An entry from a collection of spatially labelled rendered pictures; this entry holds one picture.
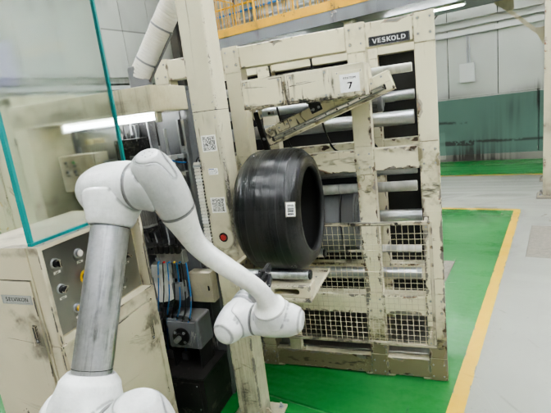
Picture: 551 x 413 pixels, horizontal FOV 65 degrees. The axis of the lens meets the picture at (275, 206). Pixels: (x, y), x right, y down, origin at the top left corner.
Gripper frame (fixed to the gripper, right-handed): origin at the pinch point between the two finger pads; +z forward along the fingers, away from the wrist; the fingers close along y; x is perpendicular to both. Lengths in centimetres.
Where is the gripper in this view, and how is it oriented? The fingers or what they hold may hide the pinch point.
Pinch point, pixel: (266, 270)
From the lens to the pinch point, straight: 173.1
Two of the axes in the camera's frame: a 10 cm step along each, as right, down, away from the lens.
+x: 1.7, 9.3, 3.4
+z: 3.2, -3.7, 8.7
